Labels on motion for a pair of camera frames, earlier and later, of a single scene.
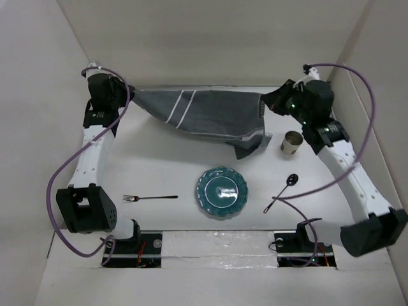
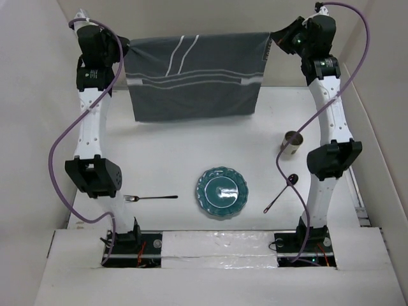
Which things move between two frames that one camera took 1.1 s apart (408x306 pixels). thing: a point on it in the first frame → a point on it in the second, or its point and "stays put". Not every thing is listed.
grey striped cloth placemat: [236, 118] → [195, 76]
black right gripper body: [289, 102] → [294, 40]
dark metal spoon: [292, 180] stays put
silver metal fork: [134, 198] stays put
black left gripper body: [120, 93] → [112, 54]
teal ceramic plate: [222, 191] stays put
